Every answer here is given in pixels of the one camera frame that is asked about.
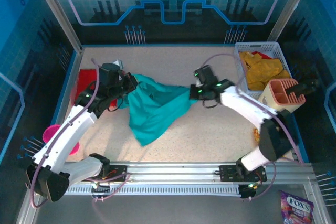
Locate teal t-shirt with star print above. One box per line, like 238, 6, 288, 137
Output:
119, 73, 200, 147

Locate red folded t-shirt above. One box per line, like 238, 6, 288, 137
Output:
70, 68, 121, 109

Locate yellow t-shirt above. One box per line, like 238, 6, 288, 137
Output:
239, 50, 291, 91

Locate yellow snack bag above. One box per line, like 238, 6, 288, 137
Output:
253, 128, 263, 144

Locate red cloth in basket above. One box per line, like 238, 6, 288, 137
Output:
253, 50, 272, 61

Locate white plastic basket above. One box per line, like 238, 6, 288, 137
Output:
234, 41, 292, 100

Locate pink plastic goblet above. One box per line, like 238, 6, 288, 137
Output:
43, 125, 81, 156

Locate beige and pink knife holder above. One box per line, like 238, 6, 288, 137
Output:
258, 78, 307, 112

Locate purple Fox's candy bag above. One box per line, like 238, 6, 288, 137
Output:
280, 190, 315, 224

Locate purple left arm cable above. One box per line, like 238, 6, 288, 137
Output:
28, 58, 131, 209

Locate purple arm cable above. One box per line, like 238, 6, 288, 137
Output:
28, 58, 131, 209
201, 52, 305, 201

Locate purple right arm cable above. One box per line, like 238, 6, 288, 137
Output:
201, 52, 305, 201

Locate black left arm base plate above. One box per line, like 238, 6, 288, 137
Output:
86, 163, 129, 183

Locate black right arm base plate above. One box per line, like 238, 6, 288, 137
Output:
219, 164, 268, 183

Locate aluminium mounting rail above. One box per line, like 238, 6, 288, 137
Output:
62, 161, 314, 186

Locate aluminium frame post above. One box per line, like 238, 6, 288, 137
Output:
29, 0, 84, 54
267, 0, 317, 43

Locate white slotted cable duct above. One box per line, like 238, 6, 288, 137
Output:
64, 184, 243, 196

